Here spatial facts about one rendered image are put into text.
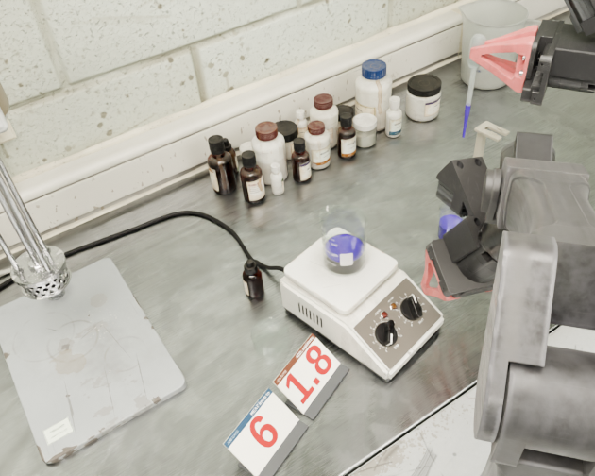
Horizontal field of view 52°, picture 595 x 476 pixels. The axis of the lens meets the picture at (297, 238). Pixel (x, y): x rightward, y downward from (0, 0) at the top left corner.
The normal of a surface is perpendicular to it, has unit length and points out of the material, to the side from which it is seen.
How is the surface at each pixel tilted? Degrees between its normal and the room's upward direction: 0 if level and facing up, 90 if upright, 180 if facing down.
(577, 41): 1
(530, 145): 16
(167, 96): 90
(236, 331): 0
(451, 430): 0
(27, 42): 90
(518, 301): 40
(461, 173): 30
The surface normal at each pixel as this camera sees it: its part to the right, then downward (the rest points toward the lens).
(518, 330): -0.22, -0.10
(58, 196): 0.55, 0.56
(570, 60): -0.42, 0.66
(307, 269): -0.07, -0.71
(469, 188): 0.29, -0.38
